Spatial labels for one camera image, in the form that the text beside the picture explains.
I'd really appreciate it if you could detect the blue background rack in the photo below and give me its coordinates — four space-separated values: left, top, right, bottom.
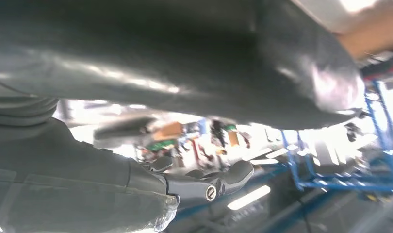
280 80 393 198

